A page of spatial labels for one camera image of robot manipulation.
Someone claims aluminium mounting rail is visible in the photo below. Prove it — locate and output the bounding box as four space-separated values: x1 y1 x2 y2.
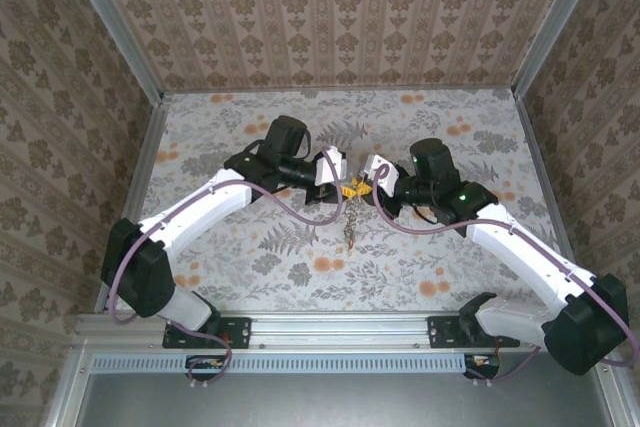
74 311 614 348

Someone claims aluminium frame post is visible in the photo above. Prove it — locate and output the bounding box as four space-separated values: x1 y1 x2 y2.
57 0 166 103
512 0 609 98

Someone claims floral patterned table cover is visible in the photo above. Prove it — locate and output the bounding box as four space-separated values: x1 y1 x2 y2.
107 89 584 313

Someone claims aluminium table side rail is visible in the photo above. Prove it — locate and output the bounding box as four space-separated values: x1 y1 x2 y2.
514 95 586 288
94 94 174 313

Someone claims white slotted cable duct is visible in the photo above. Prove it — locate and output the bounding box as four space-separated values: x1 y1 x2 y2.
92 352 501 374

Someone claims black cable junction connector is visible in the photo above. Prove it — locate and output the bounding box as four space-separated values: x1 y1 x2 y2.
463 352 501 381
185 354 229 382

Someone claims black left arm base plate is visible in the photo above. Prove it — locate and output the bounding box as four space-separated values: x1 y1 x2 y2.
162 315 251 350

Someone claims grey metal panel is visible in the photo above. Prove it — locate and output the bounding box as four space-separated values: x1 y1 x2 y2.
74 371 616 427

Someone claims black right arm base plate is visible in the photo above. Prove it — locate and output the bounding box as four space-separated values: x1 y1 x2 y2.
427 315 521 350

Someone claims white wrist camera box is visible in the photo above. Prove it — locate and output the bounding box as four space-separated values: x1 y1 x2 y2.
313 145 347 186
362 153 399 196

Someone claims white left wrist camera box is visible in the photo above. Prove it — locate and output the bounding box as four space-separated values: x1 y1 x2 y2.
313 145 347 186

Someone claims metal keyring chain loop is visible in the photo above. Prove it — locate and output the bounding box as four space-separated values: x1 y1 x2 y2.
342 195 364 252

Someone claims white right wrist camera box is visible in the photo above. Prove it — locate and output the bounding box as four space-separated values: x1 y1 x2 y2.
362 153 399 196

